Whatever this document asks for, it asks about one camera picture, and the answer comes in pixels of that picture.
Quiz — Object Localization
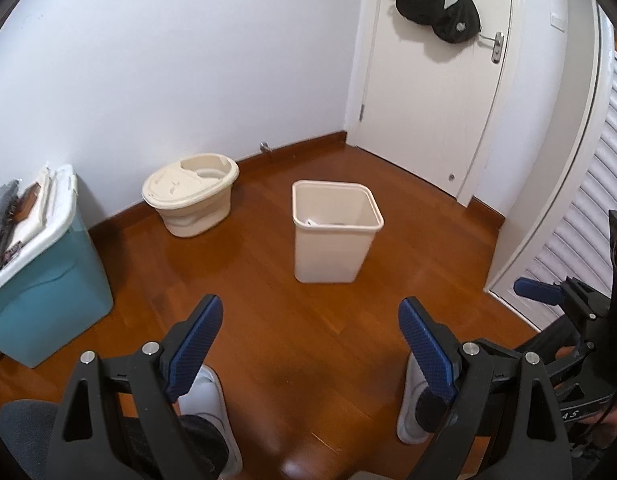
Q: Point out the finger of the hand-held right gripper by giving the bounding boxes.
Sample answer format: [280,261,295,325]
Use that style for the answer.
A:
[513,276,612,322]
[517,316,597,369]

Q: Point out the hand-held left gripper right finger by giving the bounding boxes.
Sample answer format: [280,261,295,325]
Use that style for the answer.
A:
[398,296,574,480]

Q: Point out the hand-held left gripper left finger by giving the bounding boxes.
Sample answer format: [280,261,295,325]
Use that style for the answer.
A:
[47,294,224,480]

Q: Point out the cream plastic trash bin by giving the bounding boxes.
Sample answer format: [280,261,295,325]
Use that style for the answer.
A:
[291,180,385,284]

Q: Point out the white left slipper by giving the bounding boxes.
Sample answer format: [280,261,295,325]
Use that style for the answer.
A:
[178,365,244,478]

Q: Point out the white slipper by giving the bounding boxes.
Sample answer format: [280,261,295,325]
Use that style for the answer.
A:
[178,365,244,478]
[395,352,439,445]

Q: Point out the person's right leg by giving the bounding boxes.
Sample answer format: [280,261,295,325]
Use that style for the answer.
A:
[415,390,454,433]

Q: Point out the person's leg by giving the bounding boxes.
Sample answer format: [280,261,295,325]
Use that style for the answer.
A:
[415,390,454,433]
[123,412,229,480]

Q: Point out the white right slipper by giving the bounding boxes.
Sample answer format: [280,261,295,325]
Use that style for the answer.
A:
[395,352,439,445]

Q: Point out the white louvered closet door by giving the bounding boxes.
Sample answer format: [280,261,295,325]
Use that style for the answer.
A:
[483,0,617,333]

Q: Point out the person's left leg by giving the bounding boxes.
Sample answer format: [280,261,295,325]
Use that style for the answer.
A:
[123,412,229,480]

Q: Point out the cream mop bucket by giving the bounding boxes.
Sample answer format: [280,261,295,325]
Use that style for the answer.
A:
[142,153,240,238]

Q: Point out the blue storage box white lid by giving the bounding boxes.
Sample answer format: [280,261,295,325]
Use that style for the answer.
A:
[0,164,115,369]

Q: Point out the grey fabric chair seat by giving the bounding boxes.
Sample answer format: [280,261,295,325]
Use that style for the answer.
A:
[0,400,59,480]

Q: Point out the items on bin lid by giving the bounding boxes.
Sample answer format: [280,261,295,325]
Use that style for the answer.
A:
[8,167,54,261]

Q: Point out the dark folded cloth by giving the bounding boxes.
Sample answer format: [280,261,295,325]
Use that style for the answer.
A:
[0,178,24,286]

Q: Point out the black hanging bag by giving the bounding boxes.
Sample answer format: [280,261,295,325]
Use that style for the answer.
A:
[395,0,482,44]

